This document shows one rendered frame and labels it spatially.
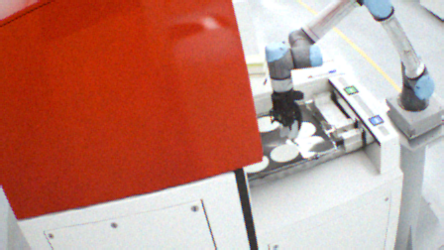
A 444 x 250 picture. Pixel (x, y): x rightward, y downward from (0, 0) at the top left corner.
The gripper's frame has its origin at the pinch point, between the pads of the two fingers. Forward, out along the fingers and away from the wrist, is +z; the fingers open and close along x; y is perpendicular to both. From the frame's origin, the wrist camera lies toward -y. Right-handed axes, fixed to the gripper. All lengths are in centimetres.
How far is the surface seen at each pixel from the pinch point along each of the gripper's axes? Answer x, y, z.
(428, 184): 38, -103, 92
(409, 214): 44, -39, 62
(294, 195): 10.1, 17.8, 10.0
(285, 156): 1.4, 8.3, 2.0
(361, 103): 19.2, -24.4, -3.6
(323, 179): 15.6, 6.6, 10.0
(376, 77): -54, -221, 92
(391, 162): 42.2, -5.8, 6.5
